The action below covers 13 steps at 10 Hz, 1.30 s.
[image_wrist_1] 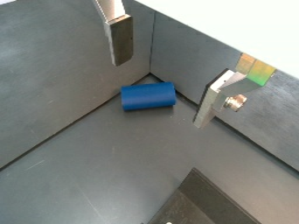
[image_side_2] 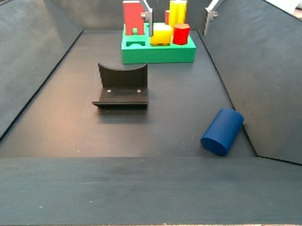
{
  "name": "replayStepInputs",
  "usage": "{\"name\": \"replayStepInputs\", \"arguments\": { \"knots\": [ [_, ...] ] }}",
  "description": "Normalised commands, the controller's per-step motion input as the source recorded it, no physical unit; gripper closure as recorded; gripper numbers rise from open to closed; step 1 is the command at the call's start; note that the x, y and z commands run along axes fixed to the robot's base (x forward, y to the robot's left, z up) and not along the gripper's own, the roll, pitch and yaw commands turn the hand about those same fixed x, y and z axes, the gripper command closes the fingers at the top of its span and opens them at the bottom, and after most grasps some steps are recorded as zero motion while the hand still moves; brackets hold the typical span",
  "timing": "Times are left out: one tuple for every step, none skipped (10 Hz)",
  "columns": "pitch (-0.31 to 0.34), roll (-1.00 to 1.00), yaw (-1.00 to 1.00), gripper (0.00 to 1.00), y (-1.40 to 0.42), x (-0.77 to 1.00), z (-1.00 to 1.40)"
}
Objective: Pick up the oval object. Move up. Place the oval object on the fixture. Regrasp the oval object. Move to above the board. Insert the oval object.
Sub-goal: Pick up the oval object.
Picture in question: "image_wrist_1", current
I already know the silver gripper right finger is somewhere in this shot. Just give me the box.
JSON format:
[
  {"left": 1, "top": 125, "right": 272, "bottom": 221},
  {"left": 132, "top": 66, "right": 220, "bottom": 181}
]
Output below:
[{"left": 192, "top": 53, "right": 276, "bottom": 129}]

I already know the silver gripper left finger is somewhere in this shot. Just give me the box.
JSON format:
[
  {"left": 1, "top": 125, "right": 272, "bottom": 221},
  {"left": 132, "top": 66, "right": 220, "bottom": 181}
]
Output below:
[{"left": 92, "top": 0, "right": 133, "bottom": 67}]

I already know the blue cylinder block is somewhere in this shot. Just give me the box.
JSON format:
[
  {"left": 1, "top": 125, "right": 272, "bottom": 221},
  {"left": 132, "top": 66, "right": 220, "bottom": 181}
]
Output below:
[{"left": 120, "top": 82, "right": 176, "bottom": 111}]

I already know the black curved fixture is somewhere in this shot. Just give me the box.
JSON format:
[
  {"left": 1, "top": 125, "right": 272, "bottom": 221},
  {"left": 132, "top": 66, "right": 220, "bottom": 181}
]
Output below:
[{"left": 148, "top": 168, "right": 262, "bottom": 224}]

